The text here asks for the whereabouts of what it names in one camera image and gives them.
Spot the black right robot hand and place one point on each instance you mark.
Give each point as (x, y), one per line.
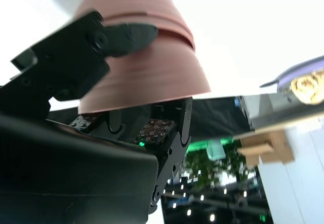
(63, 170)

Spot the teal container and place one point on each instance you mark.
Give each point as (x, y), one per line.
(215, 150)

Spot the green leafy plant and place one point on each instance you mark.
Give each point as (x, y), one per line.
(227, 163)

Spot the brown cardboard box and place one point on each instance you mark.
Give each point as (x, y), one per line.
(273, 143)

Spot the white cabinet panel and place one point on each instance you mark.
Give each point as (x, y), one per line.
(298, 183)

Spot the yellow food pieces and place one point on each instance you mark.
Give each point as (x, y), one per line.
(306, 87)

